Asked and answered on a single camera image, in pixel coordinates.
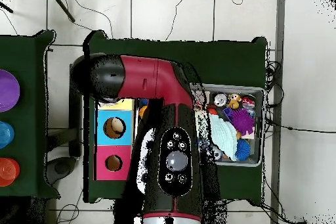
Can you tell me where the wooden three-hole sorting box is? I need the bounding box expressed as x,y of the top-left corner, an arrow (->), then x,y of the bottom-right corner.
93,98 -> 136,181

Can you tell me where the silver mesh bin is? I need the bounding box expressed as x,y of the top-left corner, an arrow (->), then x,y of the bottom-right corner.
190,83 -> 264,168

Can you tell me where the silver drink can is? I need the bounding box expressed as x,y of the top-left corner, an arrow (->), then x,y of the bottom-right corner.
213,93 -> 227,107

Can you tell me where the mint green cloth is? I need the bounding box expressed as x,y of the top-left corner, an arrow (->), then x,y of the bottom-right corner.
208,114 -> 238,162

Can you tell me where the brown monkey plush toy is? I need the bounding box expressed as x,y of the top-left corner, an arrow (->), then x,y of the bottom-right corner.
226,93 -> 242,110

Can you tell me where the purple spiky ball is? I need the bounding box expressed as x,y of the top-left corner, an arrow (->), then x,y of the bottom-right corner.
228,108 -> 256,136

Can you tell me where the dark green tablecloth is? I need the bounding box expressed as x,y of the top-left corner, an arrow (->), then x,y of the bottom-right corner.
83,30 -> 268,204

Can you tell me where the dark green side-table cloth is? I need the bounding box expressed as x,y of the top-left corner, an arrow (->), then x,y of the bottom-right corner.
0,30 -> 61,198

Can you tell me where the dark tripod leg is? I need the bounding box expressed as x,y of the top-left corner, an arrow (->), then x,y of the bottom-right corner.
0,0 -> 14,14
48,0 -> 76,23

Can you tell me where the purple plastic bowl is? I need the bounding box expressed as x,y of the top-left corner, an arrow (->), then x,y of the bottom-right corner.
0,68 -> 21,113

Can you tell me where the blue plastic bowl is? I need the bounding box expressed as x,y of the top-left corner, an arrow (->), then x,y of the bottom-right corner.
0,120 -> 15,149

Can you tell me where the orange plastic bowl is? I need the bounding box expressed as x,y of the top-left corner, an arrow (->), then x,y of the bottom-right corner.
0,157 -> 21,187

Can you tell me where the thin black floor cable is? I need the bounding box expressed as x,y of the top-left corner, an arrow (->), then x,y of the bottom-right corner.
165,0 -> 190,41

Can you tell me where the tangled black cable bundle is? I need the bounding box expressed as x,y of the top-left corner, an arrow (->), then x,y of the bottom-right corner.
263,59 -> 285,141

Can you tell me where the long black floor cable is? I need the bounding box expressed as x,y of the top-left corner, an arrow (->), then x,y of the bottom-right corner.
264,118 -> 336,134

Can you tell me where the grey floor cable cover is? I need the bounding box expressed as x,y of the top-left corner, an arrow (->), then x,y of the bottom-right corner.
270,0 -> 286,193

